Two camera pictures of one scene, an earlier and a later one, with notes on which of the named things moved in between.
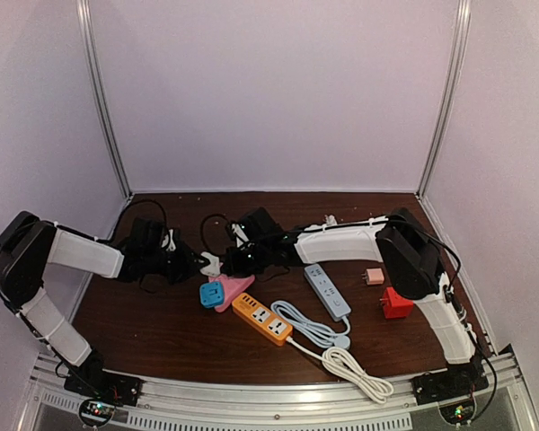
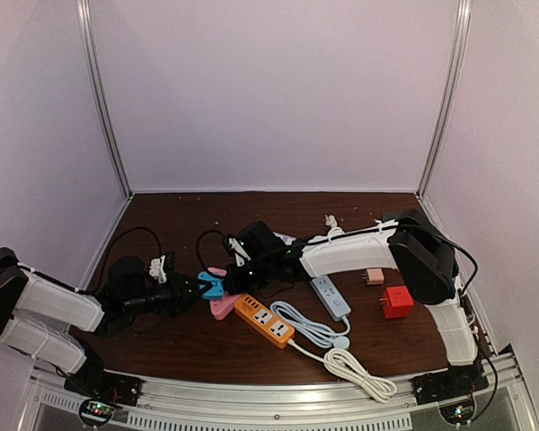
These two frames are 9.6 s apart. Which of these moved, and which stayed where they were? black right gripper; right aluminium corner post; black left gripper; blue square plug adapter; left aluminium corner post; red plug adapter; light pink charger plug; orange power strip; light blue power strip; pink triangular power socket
Moved: black left gripper; blue square plug adapter; black right gripper; pink triangular power socket
Stayed: light pink charger plug; left aluminium corner post; right aluminium corner post; light blue power strip; red plug adapter; orange power strip
